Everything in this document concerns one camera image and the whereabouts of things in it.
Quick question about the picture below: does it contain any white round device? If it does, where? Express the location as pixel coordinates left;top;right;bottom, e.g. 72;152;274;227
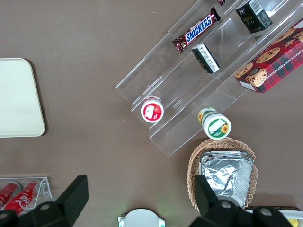
117;208;166;227

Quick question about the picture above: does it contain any black box with gold print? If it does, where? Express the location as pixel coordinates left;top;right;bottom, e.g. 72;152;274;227
235;0;273;34

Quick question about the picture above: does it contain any clear acrylic stepped shelf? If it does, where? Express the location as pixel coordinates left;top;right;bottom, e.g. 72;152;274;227
115;0;303;157

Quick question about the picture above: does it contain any red tartan cookie box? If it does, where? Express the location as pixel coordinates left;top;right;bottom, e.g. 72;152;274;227
234;18;303;95

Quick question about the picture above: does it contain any small black box white label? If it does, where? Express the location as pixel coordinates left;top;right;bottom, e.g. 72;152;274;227
191;43;221;75

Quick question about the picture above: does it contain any clear acrylic can holder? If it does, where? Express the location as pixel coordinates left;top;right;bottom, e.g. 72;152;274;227
0;176;53;215

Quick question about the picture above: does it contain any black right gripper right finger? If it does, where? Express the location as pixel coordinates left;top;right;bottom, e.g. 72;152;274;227
189;175;294;227

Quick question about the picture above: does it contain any red lid yogurt cup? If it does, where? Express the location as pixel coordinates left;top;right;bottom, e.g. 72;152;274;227
140;95;165;123

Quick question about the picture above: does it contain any white container with dark rim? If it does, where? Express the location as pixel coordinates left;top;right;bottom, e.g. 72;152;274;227
243;205;303;227

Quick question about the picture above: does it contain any Snickers chocolate bar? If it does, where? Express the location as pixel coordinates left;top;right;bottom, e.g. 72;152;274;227
172;7;221;53

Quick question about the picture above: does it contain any red cola can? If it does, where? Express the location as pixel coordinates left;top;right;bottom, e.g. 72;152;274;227
0;182;22;210
4;180;41;215

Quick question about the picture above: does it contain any stack of foil trays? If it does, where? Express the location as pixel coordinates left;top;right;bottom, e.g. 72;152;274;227
199;150;255;208

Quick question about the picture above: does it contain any cream white plastic tray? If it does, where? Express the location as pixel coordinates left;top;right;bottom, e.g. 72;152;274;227
0;58;46;138

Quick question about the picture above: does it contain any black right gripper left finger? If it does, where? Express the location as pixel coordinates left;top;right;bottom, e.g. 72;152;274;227
0;175;89;227

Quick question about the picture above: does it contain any light wicker basket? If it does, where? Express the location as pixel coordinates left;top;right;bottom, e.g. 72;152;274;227
187;138;259;211

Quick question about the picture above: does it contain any green sunflower yogurt cup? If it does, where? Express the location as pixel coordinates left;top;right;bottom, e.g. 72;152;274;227
197;107;232;140

